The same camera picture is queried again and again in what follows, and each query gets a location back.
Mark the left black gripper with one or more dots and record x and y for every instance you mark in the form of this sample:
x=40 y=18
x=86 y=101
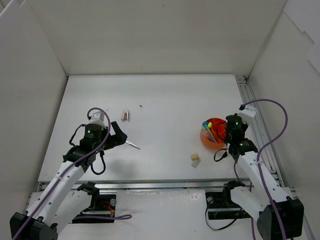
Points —
x=114 y=136

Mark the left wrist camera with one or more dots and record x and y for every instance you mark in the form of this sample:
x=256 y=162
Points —
x=97 y=118

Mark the yellow eraser block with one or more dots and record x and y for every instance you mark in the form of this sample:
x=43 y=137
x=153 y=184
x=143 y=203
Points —
x=194 y=157

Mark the purple pen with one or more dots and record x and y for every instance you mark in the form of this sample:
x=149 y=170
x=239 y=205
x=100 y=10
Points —
x=206 y=134

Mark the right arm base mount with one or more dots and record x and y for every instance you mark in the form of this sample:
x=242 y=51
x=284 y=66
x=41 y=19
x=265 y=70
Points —
x=219 y=206

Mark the aluminium rail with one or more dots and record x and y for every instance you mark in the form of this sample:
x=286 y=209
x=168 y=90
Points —
x=252 y=112
x=154 y=185

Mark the small scissors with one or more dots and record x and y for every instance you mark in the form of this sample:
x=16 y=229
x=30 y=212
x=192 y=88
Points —
x=132 y=144

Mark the orange round divided container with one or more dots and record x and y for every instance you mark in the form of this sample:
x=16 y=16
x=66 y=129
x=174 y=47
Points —
x=212 y=133

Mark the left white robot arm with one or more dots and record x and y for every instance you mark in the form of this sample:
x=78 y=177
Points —
x=56 y=207

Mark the aluminium rail front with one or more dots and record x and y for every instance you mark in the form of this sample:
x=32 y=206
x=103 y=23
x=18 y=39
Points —
x=154 y=185

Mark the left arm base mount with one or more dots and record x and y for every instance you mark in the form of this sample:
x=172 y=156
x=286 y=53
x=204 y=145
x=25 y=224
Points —
x=100 y=206

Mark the pink white stapler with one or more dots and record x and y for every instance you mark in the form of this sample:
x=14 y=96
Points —
x=125 y=117

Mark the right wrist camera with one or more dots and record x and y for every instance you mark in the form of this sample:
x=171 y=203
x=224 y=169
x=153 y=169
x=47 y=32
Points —
x=247 y=113

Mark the pale yellow pen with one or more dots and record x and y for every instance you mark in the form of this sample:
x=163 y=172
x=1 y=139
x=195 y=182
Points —
x=211 y=135

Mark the aluminium rail right side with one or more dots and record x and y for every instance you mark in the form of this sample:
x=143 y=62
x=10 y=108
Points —
x=252 y=112

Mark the white eraser block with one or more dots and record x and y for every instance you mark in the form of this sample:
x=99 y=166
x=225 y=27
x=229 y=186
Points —
x=195 y=162

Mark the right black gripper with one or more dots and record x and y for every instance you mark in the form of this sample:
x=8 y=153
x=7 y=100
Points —
x=227 y=136

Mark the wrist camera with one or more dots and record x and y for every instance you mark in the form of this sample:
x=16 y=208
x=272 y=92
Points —
x=247 y=113
x=97 y=118

